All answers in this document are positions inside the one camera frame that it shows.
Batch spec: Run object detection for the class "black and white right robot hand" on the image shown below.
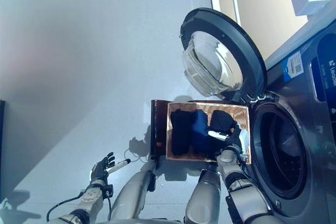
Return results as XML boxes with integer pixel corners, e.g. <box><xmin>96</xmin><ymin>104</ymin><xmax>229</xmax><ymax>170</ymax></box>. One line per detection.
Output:
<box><xmin>207</xmin><ymin>125</ymin><xmax>244</xmax><ymax>154</ymax></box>

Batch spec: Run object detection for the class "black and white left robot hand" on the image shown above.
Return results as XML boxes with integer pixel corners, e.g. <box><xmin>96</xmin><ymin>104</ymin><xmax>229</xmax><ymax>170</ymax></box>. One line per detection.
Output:
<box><xmin>90</xmin><ymin>152</ymin><xmax>132</xmax><ymax>185</ymax></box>

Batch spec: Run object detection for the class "black garment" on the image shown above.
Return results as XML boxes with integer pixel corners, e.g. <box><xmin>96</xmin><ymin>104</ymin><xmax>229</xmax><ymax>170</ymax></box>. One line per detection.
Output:
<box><xmin>208</xmin><ymin>109</ymin><xmax>239</xmax><ymax>136</ymax></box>
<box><xmin>170</xmin><ymin>109</ymin><xmax>195</xmax><ymax>157</ymax></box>

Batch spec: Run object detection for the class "round washing machine door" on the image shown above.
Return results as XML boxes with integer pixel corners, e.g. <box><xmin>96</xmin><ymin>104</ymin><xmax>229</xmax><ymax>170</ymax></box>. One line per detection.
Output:
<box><xmin>179</xmin><ymin>7</ymin><xmax>268</xmax><ymax>98</ymax></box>

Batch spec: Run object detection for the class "dark grey washing machine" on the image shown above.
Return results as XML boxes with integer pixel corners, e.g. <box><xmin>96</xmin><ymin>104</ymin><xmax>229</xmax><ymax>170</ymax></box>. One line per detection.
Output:
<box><xmin>246</xmin><ymin>26</ymin><xmax>336</xmax><ymax>224</ymax></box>

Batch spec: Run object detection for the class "rectangular wicker laundry basket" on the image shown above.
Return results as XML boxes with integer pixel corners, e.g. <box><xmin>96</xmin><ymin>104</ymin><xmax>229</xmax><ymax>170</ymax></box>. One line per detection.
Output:
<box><xmin>165</xmin><ymin>101</ymin><xmax>253</xmax><ymax>165</ymax></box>

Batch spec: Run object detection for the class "blue folded garment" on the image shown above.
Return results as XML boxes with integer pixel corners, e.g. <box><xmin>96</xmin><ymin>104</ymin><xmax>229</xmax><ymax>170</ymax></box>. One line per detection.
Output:
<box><xmin>190</xmin><ymin>109</ymin><xmax>214</xmax><ymax>154</ymax></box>

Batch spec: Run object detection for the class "brown wooden table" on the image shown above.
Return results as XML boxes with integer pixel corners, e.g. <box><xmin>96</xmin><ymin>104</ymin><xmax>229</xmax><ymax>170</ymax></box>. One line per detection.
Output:
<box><xmin>150</xmin><ymin>98</ymin><xmax>253</xmax><ymax>162</ymax></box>

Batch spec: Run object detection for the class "blue energy label sticker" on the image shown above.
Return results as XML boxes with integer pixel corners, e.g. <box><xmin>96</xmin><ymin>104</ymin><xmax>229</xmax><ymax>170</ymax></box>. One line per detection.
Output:
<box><xmin>281</xmin><ymin>50</ymin><xmax>306</xmax><ymax>80</ymax></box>

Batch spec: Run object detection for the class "black upright board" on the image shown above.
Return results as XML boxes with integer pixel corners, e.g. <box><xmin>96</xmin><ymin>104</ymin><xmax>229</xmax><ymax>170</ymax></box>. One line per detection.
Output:
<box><xmin>0</xmin><ymin>99</ymin><xmax>6</xmax><ymax>162</ymax></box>

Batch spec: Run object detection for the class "white upright side panel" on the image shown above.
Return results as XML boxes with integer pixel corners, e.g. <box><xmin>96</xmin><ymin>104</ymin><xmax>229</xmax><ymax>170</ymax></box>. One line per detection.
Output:
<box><xmin>263</xmin><ymin>0</ymin><xmax>336</xmax><ymax>70</ymax></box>

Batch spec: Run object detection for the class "white laundry counter cabinet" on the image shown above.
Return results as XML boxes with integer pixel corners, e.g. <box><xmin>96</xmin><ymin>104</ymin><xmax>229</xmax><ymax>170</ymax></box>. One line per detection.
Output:
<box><xmin>206</xmin><ymin>0</ymin><xmax>336</xmax><ymax>61</ymax></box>

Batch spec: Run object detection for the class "white coiled floor cable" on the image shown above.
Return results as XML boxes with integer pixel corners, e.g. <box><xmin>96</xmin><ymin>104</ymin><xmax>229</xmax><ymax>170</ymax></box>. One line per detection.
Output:
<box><xmin>122</xmin><ymin>147</ymin><xmax>152</xmax><ymax>164</ymax></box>

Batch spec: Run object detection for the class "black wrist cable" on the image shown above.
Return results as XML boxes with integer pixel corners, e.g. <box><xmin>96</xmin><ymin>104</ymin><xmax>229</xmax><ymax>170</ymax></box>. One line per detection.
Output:
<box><xmin>46</xmin><ymin>190</ymin><xmax>113</xmax><ymax>222</ymax></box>

